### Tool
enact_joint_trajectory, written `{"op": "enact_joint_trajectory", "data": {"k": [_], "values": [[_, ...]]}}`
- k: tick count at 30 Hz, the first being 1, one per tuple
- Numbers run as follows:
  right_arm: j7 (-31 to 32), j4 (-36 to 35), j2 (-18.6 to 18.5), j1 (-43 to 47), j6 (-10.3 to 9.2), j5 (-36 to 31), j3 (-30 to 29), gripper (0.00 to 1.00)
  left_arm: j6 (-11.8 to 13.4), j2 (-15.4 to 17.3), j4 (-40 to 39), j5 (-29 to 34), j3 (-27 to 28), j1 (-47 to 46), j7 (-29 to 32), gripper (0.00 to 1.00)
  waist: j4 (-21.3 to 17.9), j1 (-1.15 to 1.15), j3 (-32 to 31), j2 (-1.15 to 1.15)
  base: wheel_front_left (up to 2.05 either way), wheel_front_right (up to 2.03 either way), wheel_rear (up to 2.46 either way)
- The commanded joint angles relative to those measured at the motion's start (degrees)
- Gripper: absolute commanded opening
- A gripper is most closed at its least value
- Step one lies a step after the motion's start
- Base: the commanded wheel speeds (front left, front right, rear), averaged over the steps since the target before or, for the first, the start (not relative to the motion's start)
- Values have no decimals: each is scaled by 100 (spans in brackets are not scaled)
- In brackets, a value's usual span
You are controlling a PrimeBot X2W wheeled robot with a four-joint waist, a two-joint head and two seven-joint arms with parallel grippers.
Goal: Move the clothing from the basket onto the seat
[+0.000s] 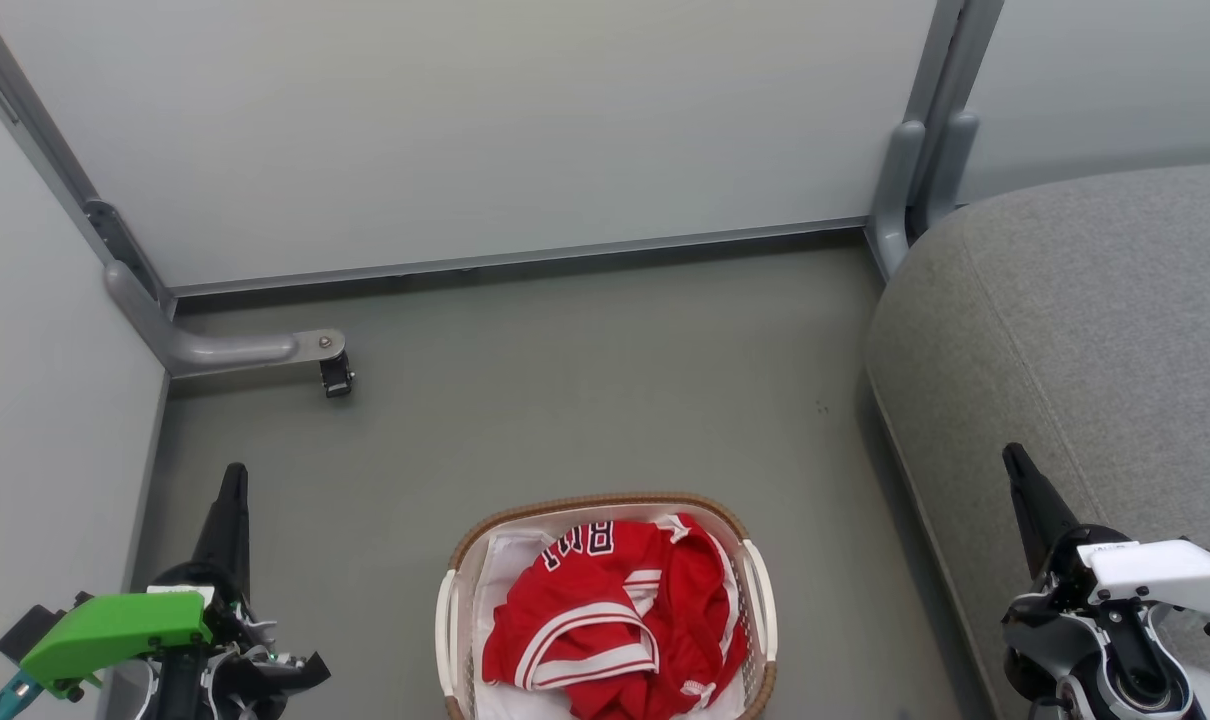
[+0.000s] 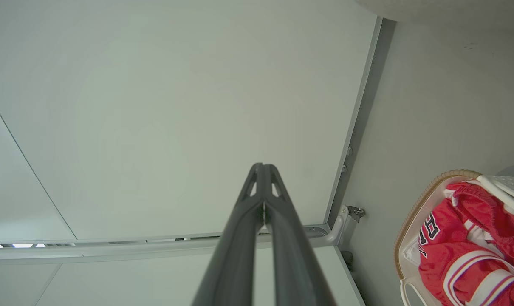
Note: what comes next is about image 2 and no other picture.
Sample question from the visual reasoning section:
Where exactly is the red and white garment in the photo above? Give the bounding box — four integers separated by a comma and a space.
418, 181, 514, 306

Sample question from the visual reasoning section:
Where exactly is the white laundry basket woven rim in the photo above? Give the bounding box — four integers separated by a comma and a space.
394, 169, 514, 306

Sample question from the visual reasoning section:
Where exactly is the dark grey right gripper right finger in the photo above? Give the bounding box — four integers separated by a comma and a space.
264, 163, 337, 306

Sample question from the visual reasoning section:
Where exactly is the grey metal frame post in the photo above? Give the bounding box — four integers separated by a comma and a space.
323, 17, 397, 239

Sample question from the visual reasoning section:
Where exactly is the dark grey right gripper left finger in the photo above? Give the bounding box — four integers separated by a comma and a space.
192, 163, 265, 306

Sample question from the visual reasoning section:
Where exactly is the metal caster bracket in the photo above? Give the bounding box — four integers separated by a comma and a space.
345, 205, 366, 224

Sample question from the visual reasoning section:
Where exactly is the grey metal frame rail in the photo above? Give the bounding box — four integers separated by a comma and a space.
0, 224, 347, 261

